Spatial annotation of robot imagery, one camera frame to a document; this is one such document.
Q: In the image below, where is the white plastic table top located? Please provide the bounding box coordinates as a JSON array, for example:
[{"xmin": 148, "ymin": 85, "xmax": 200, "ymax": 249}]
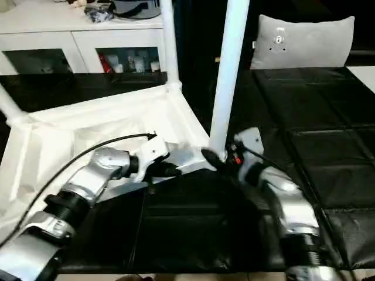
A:
[{"xmin": 0, "ymin": 82, "xmax": 228, "ymax": 232}]

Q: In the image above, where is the white plastic table leg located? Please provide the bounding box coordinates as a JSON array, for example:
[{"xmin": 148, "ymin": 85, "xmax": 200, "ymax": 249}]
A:
[
  {"xmin": 0, "ymin": 84, "xmax": 30, "ymax": 124},
  {"xmin": 209, "ymin": 0, "xmax": 250, "ymax": 161},
  {"xmin": 159, "ymin": 0, "xmax": 182, "ymax": 93}
]

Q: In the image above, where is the black cabinet with gold label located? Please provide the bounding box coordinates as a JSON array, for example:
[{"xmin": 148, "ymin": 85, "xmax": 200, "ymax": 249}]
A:
[{"xmin": 174, "ymin": 0, "xmax": 260, "ymax": 71}]

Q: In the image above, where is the grey cushion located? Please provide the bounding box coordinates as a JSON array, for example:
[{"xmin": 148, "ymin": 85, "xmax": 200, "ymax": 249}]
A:
[{"xmin": 248, "ymin": 14, "xmax": 356, "ymax": 70}]

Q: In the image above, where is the grey helmet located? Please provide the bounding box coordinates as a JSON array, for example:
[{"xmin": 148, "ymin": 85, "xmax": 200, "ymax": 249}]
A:
[{"xmin": 112, "ymin": 0, "xmax": 162, "ymax": 20}]

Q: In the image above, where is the dark clutter pile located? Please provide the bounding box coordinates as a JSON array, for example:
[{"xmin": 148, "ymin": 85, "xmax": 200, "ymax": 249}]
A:
[{"xmin": 84, "ymin": 7, "xmax": 114, "ymax": 24}]

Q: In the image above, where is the white sideboard with glass doors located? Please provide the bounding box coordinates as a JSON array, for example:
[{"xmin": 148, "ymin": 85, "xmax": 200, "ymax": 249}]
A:
[{"xmin": 0, "ymin": 0, "xmax": 166, "ymax": 76}]

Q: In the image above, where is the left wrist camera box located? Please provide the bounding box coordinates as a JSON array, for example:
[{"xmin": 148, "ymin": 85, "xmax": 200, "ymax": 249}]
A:
[{"xmin": 136, "ymin": 137, "xmax": 171, "ymax": 184}]

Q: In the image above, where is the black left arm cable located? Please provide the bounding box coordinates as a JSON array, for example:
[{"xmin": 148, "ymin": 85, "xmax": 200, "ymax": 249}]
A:
[{"xmin": 0, "ymin": 132, "xmax": 158, "ymax": 246}]

